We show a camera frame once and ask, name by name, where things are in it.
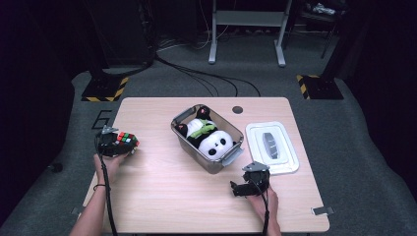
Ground person's right hand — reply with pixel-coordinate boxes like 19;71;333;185
245;188;280;227

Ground dark equipment cabinet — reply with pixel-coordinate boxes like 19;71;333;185
86;0;155;68

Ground black floor cables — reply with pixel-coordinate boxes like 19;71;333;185
154;52;263;98

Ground person's left hand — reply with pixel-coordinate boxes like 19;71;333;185
92;151;130;187

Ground colourful puzzle cube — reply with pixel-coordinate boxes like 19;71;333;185
116;131;141;148

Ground grey clear storage box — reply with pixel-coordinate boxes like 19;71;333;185
170;103;246;175

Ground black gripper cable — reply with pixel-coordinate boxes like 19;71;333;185
251;181;271;236
94;136;119;236

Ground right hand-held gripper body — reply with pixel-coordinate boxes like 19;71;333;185
241;160;271;198

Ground black yellow striped stand base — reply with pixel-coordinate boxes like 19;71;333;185
296;74;345;101
81;75;130;103

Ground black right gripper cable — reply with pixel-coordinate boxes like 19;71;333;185
251;181;271;236

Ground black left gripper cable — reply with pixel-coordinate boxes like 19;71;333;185
94;136;119;236

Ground white box lid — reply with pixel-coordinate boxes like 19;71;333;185
244;120;301;176

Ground white metal stand frame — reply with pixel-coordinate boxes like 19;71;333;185
208;0;294;69

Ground panda plush toy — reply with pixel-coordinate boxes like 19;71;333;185
174;105;236;162

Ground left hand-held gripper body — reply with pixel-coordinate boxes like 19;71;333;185
95;125;126;157

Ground dark chair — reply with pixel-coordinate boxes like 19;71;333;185
287;0;349;61

